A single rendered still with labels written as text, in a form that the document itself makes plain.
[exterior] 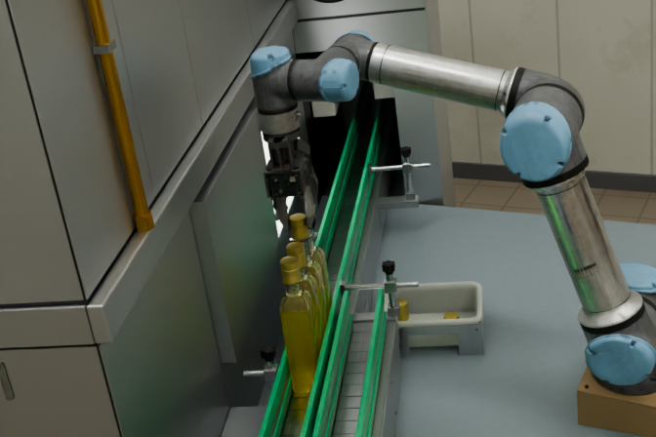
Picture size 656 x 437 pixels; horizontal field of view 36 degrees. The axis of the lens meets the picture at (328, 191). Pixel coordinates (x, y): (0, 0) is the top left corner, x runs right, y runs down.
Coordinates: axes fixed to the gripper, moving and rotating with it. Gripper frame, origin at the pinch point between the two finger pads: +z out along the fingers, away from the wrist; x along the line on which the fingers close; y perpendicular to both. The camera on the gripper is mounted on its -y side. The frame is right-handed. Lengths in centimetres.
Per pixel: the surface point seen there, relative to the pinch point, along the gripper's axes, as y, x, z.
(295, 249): 7.3, 0.2, 2.3
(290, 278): 13.3, -0.3, 5.3
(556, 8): -267, 70, 35
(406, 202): -75, 14, 33
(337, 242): -49, -2, 31
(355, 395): 15.5, 9.2, 30.5
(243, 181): -9.5, -12.1, -5.1
